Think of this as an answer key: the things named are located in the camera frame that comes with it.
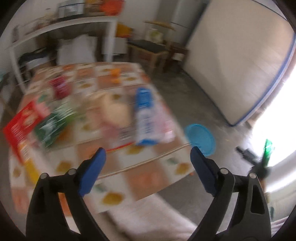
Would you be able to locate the red carton box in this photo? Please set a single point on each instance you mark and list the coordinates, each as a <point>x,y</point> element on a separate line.
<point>23,123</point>

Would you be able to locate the blue plastic waste basket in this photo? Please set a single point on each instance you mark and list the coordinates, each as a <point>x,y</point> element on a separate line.
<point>199,136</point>

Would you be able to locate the green snack package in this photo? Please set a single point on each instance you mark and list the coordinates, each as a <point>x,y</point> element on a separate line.
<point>62,114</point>

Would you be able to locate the pink plastic wrapper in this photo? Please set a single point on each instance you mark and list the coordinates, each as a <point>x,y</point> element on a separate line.
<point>163,124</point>

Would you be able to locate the white refrigerator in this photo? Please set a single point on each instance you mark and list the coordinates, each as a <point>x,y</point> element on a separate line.
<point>187,13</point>

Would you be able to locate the white shelf table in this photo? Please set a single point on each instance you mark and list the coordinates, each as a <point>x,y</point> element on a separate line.
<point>65,30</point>

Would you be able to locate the white leaning board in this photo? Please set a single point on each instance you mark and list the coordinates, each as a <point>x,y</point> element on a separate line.
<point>238,52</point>

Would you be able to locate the blue white milk carton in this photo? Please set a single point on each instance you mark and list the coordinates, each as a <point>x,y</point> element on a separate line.
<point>146,133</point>

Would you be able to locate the wooden stool black seat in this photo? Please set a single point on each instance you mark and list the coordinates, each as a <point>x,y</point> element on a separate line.
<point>156,51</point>

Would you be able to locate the yellow small carton box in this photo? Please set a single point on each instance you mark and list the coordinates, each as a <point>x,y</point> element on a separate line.
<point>32,170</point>

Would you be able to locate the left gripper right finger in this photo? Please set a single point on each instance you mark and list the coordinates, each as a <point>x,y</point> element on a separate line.
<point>250,218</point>

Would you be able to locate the tan paper bag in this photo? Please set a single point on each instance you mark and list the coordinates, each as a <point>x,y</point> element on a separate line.
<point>114,112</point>

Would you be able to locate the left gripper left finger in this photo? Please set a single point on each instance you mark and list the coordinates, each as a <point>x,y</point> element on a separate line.
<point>45,218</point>

